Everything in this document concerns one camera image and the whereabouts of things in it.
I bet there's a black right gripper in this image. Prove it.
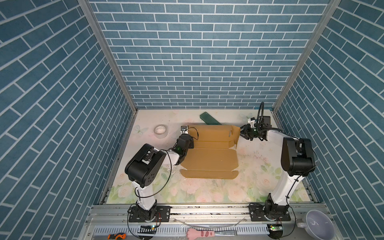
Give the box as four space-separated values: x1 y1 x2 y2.
235 124 262 141

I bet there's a brown cardboard box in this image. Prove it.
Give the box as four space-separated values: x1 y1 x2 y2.
180 125 240 180

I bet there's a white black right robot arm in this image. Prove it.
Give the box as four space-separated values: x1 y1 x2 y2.
240 116 316 222

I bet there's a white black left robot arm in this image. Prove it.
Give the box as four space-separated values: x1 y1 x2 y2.
125 134 194 222

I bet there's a clear tape roll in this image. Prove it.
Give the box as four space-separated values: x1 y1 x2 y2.
154 125 168 139

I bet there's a dark green flat block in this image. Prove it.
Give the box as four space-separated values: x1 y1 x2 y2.
200 112 221 126

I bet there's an orange black screwdriver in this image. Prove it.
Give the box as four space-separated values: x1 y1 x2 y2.
108 233 127 240

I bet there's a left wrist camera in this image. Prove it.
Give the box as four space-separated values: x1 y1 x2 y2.
181 126 189 135

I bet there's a pink handled knife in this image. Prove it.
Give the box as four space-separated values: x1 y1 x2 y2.
187 228 237 240

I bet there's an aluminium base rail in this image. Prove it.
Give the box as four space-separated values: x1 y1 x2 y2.
80 202 340 240

